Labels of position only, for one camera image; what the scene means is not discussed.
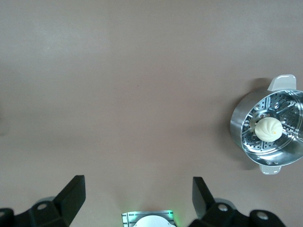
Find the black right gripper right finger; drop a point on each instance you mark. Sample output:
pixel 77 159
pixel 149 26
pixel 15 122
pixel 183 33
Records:
pixel 203 203

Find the brown table cover sheet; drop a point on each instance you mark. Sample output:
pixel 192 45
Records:
pixel 118 71

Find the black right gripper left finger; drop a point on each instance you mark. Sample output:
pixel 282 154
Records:
pixel 68 201

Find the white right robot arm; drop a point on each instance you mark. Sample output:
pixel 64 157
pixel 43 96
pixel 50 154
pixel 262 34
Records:
pixel 151 222

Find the steel steamer pot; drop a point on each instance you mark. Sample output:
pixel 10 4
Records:
pixel 239 118

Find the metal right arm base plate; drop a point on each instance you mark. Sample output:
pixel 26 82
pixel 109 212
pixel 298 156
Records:
pixel 129 216

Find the white steamed bun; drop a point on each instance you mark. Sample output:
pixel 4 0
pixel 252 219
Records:
pixel 268 129

